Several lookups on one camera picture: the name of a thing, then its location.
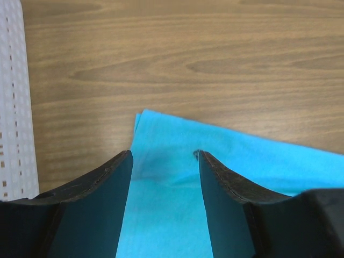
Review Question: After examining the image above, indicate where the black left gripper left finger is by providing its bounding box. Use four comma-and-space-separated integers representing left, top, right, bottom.
37, 150, 133, 257

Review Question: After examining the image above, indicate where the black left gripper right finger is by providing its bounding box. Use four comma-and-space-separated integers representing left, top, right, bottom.
198, 150, 289, 257

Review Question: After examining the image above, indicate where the turquoise blue t shirt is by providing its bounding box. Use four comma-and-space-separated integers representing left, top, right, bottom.
117, 110, 343, 257

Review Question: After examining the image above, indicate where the white perforated plastic basket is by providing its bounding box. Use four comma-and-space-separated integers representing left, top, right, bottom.
1, 0, 39, 202

